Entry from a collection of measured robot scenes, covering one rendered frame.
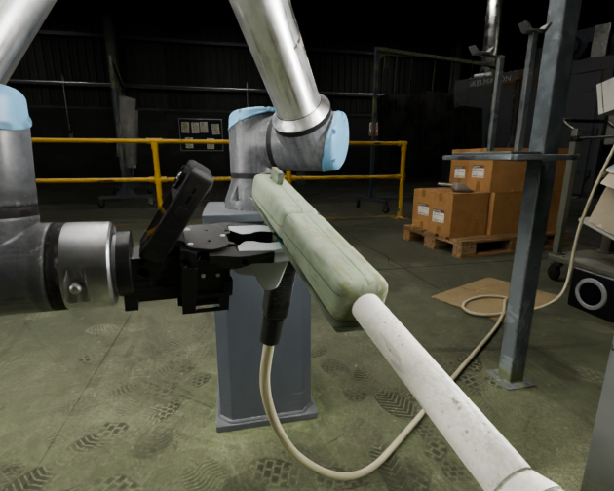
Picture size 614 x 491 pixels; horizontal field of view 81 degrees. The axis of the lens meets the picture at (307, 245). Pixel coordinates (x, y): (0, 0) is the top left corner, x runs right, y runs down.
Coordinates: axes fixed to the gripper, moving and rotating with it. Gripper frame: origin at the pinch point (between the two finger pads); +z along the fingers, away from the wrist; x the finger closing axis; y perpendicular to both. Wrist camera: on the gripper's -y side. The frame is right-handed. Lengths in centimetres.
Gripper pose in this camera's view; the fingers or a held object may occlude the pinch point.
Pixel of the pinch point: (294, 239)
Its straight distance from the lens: 45.8
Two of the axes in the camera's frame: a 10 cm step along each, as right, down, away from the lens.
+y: -1.2, 9.0, 4.1
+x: 3.5, 4.2, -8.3
